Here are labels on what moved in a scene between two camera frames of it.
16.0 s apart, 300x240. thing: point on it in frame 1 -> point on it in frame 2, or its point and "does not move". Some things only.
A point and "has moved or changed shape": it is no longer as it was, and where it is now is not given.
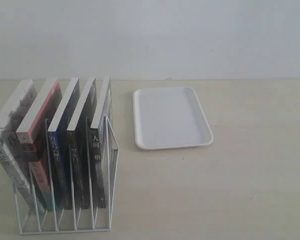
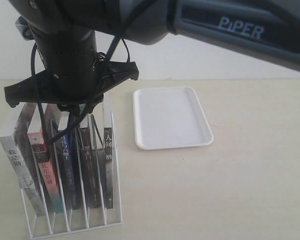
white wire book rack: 70,186 does not move
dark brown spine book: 78,150 -> 91,168
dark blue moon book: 65,94 -> 68,141
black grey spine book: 101,145 has moved or changed shape
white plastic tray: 170,117 does not move
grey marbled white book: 7,147 -> 18,145
